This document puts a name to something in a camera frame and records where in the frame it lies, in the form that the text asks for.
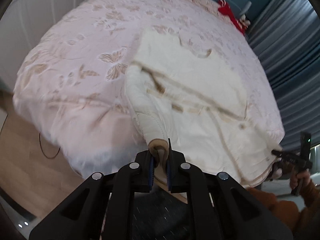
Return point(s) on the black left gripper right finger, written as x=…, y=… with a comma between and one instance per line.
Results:
x=218, y=206

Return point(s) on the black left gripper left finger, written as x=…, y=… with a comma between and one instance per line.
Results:
x=102, y=206

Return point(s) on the cream quilted jacket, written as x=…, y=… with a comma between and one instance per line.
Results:
x=194, y=102

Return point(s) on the orange sleeve forearm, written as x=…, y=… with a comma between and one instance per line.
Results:
x=300, y=222

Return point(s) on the person's right hand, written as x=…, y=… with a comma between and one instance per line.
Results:
x=296, y=178

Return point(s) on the grey blue curtain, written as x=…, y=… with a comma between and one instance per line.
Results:
x=285, y=38

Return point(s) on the pink floral bedspread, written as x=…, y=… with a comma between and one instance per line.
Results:
x=71, y=86

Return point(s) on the red garment on bed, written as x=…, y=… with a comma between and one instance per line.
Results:
x=241, y=23

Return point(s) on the white panelled wardrobe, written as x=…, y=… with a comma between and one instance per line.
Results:
x=22, y=26

